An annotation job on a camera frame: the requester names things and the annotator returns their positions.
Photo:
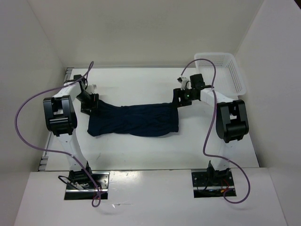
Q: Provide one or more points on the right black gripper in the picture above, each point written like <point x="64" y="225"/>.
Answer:
<point x="177" y="93"/>

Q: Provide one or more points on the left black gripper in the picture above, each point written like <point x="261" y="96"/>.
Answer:
<point x="92" y="105"/>

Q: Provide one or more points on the navy blue shorts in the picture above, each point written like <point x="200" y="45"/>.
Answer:
<point x="151" y="120"/>

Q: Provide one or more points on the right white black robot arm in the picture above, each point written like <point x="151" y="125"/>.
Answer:
<point x="229" y="120"/>

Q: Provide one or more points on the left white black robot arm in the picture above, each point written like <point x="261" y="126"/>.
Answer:
<point x="62" y="121"/>

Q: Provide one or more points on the white perforated plastic basket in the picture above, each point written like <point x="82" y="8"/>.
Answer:
<point x="228" y="80"/>

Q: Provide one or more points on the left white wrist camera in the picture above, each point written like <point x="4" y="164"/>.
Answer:
<point x="91" y="88"/>

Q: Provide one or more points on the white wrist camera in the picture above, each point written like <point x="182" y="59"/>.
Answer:
<point x="184" y="82"/>
<point x="91" y="88"/>

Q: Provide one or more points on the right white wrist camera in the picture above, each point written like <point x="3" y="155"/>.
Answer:
<point x="184" y="82"/>

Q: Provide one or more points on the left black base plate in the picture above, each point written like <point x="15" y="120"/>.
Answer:
<point x="86" y="191"/>

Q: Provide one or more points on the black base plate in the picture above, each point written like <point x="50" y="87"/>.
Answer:
<point x="205" y="187"/>
<point x="86" y="191"/>

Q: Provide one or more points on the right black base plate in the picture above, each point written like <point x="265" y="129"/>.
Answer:
<point x="205" y="187"/>

